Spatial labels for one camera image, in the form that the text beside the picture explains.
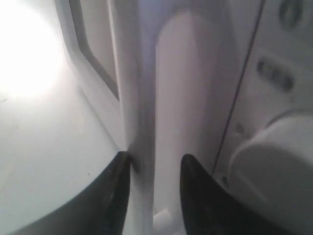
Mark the white microwave door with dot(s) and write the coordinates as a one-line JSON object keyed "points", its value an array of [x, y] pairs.
{"points": [[162, 75]]}

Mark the lower white control knob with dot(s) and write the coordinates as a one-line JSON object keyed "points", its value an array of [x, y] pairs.
{"points": [[273, 173]]}

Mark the white microwave oven body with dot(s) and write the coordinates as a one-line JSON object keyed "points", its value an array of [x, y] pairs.
{"points": [[278, 80]]}

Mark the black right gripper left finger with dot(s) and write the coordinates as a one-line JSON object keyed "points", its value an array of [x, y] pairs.
{"points": [[100, 209]]}

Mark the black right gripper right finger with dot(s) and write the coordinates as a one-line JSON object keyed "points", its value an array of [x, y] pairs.
{"points": [[208, 210]]}

